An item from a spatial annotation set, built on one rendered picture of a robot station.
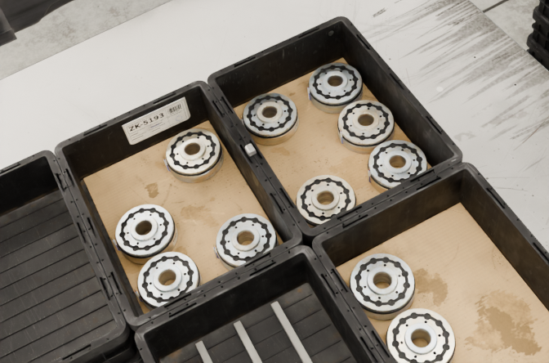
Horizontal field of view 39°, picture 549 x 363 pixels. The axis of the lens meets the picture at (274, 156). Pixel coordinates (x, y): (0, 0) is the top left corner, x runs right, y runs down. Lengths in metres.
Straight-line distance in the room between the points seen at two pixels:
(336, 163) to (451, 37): 0.51
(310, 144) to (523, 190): 0.42
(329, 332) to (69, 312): 0.43
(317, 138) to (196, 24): 0.55
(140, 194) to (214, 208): 0.14
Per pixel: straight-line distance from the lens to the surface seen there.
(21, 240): 1.46
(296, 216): 1.24
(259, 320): 1.27
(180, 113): 1.46
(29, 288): 1.41
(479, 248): 1.33
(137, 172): 1.47
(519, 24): 2.84
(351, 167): 1.40
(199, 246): 1.35
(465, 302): 1.28
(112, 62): 1.85
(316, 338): 1.25
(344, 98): 1.46
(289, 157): 1.43
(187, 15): 1.90
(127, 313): 1.21
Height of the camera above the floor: 1.99
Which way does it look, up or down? 54 degrees down
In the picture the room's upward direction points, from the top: 11 degrees counter-clockwise
